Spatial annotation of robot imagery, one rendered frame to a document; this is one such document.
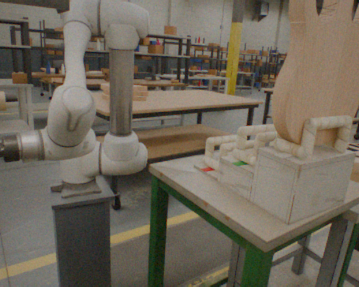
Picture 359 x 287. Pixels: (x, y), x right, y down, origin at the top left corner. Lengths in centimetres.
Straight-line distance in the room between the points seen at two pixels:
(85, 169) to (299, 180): 92
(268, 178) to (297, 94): 25
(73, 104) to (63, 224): 81
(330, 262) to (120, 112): 101
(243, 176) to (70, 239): 88
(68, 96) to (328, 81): 66
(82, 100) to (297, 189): 58
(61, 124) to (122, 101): 56
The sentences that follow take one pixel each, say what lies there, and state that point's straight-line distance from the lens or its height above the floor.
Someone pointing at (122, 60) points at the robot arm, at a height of 131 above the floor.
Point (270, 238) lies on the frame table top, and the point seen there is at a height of 93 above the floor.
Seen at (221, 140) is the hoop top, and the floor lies 104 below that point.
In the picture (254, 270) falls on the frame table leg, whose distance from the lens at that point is 83.
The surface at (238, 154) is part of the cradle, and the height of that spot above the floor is 105.
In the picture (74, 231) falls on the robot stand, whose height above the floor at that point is 55.
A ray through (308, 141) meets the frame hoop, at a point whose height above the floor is 115.
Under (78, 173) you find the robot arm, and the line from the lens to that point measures 138.
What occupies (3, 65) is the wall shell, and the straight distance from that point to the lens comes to 1160.
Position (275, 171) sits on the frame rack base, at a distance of 83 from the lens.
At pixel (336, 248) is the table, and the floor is 72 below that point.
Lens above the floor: 134
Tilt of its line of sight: 17 degrees down
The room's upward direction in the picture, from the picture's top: 4 degrees clockwise
